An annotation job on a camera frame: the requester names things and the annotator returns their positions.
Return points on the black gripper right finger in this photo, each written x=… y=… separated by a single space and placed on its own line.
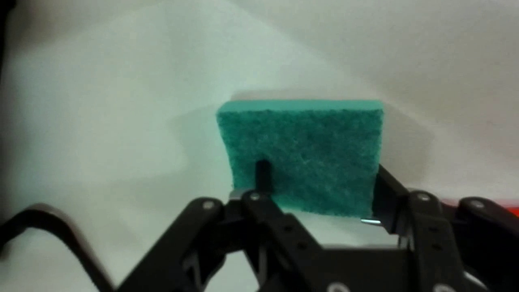
x=469 y=247

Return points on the green sponge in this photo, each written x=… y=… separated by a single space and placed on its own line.
x=325 y=155

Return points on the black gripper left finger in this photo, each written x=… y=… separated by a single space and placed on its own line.
x=279 y=250

